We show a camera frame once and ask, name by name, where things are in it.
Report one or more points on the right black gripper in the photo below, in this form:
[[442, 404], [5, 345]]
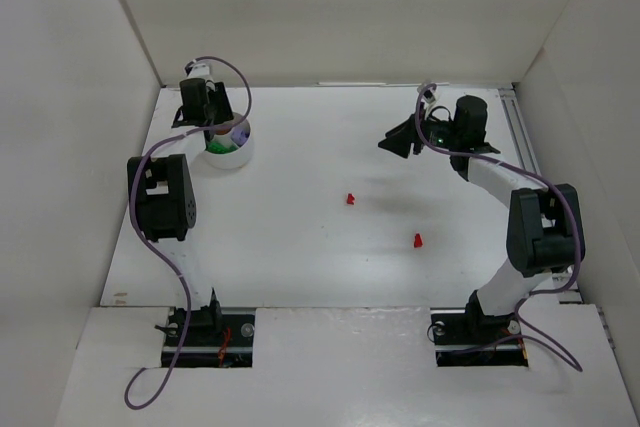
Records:
[[415, 132]]

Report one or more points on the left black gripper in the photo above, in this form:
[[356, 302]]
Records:
[[212, 114]]

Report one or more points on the orange lego brick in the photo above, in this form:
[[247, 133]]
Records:
[[223, 130]]

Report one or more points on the dark green lego plate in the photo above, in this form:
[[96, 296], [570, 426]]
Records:
[[219, 149]]

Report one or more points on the purple lego assembly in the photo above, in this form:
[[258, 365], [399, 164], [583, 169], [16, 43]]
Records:
[[240, 135]]

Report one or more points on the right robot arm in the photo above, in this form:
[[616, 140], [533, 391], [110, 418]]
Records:
[[544, 231]]

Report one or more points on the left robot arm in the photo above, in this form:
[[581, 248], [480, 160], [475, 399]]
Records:
[[162, 203]]

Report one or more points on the white round divided container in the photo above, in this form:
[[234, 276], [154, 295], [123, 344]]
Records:
[[232, 160]]

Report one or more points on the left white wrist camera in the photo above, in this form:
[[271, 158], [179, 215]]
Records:
[[200, 69]]

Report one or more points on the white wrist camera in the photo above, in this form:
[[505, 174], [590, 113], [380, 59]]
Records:
[[200, 69], [429, 91]]

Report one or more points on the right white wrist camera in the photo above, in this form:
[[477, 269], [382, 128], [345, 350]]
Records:
[[429, 91]]

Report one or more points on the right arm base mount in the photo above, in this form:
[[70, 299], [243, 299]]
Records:
[[459, 342]]

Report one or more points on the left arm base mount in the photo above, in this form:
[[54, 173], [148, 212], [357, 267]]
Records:
[[219, 340]]

